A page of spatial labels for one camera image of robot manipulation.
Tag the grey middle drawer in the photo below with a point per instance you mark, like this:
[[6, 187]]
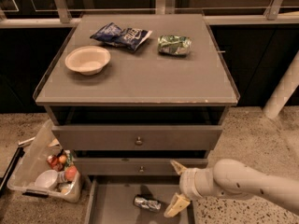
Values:
[[124, 166]]

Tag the grey drawer cabinet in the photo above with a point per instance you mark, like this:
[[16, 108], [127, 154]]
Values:
[[144, 87]]

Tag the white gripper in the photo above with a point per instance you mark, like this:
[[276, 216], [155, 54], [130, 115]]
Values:
[[188, 183]]

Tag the green snack bag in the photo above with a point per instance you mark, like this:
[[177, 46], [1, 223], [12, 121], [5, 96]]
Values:
[[175, 45]]

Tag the grey drawer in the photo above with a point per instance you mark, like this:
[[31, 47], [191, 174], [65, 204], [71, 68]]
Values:
[[112, 200], [124, 166], [137, 137]]

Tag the black bin lid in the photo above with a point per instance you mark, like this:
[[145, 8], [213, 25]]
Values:
[[7, 174]]

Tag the clear plastic storage bin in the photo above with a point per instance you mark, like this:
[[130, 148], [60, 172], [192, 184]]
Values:
[[34, 163]]

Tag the white paper bowl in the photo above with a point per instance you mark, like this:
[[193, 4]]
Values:
[[88, 61]]

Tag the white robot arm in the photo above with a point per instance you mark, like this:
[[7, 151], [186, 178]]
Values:
[[231, 179]]

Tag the red snack pack in bin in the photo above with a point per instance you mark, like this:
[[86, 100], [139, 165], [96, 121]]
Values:
[[54, 163]]

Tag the orange fruit in bin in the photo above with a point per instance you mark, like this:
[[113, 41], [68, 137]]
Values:
[[70, 173]]

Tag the grey bottom drawer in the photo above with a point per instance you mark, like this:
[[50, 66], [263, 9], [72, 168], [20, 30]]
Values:
[[112, 200]]

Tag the silver blue redbull can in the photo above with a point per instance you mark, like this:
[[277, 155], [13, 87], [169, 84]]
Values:
[[147, 204]]

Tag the grey top drawer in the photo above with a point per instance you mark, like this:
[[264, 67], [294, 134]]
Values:
[[137, 137]]

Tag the blue chip bag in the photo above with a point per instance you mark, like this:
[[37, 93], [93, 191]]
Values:
[[115, 36]]

